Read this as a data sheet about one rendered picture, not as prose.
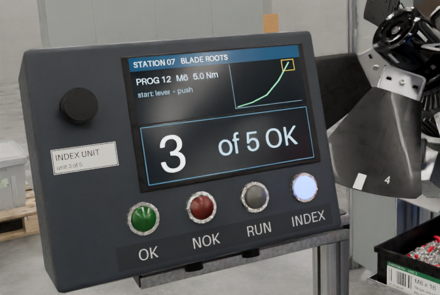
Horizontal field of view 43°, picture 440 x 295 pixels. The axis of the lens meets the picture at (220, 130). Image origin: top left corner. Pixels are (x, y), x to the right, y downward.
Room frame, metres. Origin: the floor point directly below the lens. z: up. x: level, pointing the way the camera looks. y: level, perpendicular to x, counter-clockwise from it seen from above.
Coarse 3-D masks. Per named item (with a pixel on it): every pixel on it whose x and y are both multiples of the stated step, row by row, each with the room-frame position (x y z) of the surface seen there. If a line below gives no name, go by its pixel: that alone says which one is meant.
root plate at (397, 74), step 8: (384, 72) 1.17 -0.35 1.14; (392, 72) 1.17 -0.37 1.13; (400, 72) 1.16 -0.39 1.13; (408, 72) 1.16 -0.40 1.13; (384, 80) 1.16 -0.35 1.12; (392, 80) 1.15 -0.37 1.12; (408, 80) 1.15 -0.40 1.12; (416, 80) 1.15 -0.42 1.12; (424, 80) 1.15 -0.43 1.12; (384, 88) 1.14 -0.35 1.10; (392, 88) 1.14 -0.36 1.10; (400, 88) 1.14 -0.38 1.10; (408, 88) 1.14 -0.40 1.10; (408, 96) 1.13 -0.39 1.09; (416, 96) 1.13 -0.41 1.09
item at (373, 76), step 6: (372, 48) 1.26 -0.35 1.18; (360, 54) 1.28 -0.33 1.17; (366, 54) 1.27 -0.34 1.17; (372, 54) 1.26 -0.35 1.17; (360, 60) 1.28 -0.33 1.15; (366, 60) 1.27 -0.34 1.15; (372, 60) 1.26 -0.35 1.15; (378, 60) 1.25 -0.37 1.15; (366, 66) 1.27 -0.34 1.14; (372, 66) 1.26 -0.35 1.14; (366, 72) 1.27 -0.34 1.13; (372, 72) 1.26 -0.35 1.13; (378, 72) 1.25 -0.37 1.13; (372, 78) 1.26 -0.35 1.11; (378, 78) 1.25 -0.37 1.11; (372, 84) 1.26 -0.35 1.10
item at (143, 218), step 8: (136, 208) 0.42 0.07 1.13; (144, 208) 0.42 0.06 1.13; (152, 208) 0.42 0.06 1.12; (128, 216) 0.42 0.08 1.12; (136, 216) 0.41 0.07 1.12; (144, 216) 0.41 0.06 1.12; (152, 216) 0.42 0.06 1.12; (128, 224) 0.41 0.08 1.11; (136, 224) 0.41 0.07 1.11; (144, 224) 0.41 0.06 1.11; (152, 224) 0.42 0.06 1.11; (136, 232) 0.41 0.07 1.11; (144, 232) 0.42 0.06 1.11
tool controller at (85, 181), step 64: (64, 64) 0.44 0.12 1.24; (128, 64) 0.45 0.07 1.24; (192, 64) 0.47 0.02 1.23; (256, 64) 0.50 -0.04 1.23; (64, 128) 0.42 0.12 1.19; (128, 128) 0.44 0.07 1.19; (256, 128) 0.48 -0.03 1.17; (320, 128) 0.50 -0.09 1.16; (64, 192) 0.41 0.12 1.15; (128, 192) 0.42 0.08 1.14; (192, 192) 0.44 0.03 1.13; (320, 192) 0.48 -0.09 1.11; (64, 256) 0.39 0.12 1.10; (128, 256) 0.41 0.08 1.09; (192, 256) 0.43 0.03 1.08
